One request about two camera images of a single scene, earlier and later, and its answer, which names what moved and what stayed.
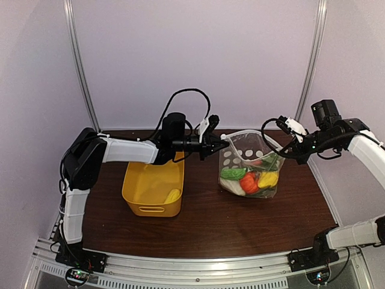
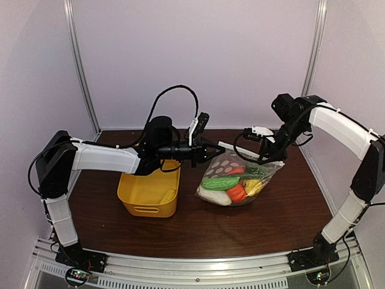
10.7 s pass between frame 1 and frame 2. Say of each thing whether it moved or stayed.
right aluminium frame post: stayed
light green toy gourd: moved
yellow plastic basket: stayed
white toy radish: moved
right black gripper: moved
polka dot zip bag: moved
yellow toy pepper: moved
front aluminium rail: stayed
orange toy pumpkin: moved
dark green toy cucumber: moved
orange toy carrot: moved
